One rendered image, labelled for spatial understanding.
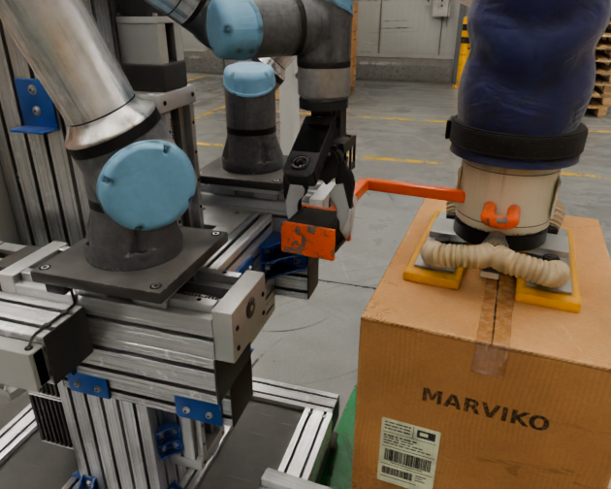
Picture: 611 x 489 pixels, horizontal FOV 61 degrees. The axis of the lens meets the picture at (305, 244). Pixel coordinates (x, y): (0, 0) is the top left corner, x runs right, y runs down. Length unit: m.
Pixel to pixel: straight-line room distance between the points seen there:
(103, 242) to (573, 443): 0.76
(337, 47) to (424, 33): 9.67
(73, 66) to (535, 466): 0.86
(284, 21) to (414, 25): 9.73
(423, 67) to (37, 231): 9.45
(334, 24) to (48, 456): 1.45
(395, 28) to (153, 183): 9.90
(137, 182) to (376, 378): 0.51
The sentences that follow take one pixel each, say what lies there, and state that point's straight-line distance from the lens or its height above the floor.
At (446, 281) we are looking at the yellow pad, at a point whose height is 0.96.
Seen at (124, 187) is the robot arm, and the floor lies 1.21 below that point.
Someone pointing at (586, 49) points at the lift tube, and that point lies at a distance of 0.95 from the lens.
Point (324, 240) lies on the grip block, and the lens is 0.77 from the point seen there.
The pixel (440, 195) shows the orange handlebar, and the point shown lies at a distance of 1.01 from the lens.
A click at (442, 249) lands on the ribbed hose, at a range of 0.90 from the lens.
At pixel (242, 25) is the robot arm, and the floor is 1.38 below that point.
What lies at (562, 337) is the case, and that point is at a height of 0.95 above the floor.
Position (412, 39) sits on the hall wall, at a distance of 10.43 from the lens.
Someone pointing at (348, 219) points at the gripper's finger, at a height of 1.10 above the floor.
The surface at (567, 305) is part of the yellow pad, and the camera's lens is 0.95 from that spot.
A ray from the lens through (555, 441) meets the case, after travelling 0.93.
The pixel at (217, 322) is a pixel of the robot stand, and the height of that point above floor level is 0.97.
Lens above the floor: 1.41
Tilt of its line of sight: 25 degrees down
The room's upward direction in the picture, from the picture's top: straight up
